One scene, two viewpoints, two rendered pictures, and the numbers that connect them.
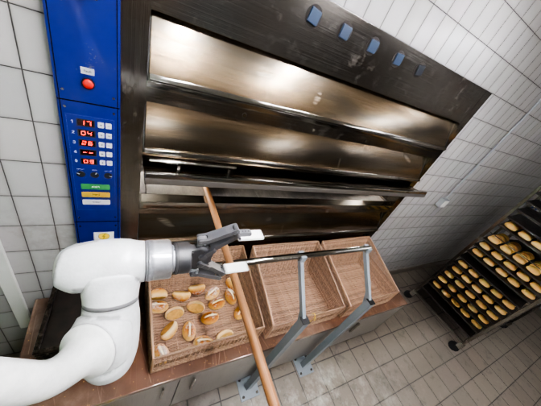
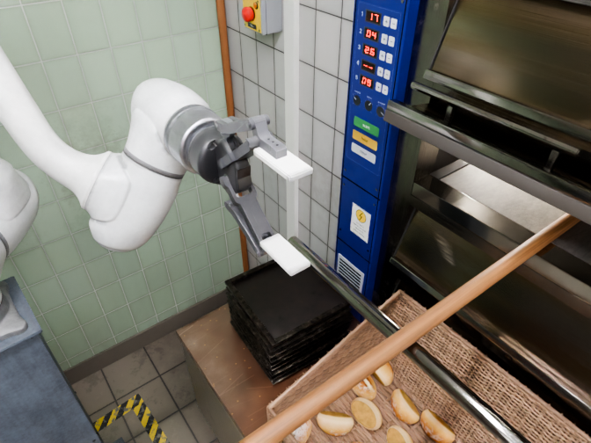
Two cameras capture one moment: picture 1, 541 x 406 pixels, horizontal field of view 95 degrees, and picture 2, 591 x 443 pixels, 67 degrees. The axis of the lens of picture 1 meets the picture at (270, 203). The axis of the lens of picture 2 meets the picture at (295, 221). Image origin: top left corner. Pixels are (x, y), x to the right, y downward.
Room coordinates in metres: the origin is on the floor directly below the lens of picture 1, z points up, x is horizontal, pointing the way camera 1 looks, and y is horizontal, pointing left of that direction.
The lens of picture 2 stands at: (0.49, -0.40, 1.80)
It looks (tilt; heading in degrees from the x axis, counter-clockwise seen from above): 39 degrees down; 91
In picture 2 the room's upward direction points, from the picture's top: straight up
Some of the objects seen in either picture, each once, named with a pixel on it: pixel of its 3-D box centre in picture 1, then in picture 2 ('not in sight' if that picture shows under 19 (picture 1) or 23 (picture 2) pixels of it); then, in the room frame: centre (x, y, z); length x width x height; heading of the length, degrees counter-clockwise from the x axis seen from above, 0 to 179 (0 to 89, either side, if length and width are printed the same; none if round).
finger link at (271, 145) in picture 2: (242, 230); (267, 136); (0.45, 0.03, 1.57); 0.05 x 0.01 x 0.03; 127
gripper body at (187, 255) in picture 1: (192, 256); (226, 163); (0.39, 0.12, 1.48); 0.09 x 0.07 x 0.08; 127
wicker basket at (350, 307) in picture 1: (356, 271); not in sight; (1.48, -0.83, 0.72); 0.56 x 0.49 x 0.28; 129
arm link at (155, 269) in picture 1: (159, 259); (201, 141); (0.34, 0.18, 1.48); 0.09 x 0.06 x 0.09; 37
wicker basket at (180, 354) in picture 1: (204, 298); (412, 438); (0.76, 0.11, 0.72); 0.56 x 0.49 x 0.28; 129
